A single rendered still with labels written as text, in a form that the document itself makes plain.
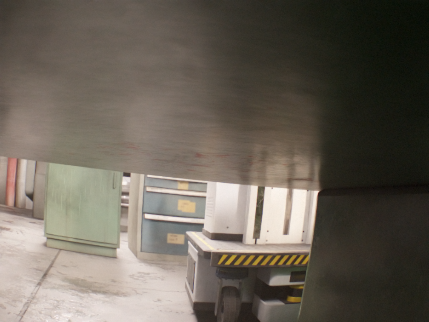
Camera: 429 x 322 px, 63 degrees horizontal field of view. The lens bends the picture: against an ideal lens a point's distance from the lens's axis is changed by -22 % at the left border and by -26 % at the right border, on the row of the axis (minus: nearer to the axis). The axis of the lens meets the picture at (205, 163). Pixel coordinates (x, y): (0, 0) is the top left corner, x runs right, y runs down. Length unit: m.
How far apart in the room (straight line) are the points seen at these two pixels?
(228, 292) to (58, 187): 1.93
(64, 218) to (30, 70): 2.94
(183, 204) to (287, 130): 3.09
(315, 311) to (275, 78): 0.74
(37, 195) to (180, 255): 3.04
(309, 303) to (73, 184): 2.43
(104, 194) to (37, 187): 2.93
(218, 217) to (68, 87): 1.61
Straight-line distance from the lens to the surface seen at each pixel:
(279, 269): 1.38
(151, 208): 3.30
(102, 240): 3.12
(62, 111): 0.26
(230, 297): 1.41
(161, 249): 3.33
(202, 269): 1.56
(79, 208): 3.09
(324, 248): 0.85
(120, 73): 0.17
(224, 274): 1.41
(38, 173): 5.94
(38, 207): 5.92
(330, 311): 0.83
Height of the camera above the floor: 0.45
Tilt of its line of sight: 5 degrees up
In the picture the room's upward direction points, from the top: 5 degrees clockwise
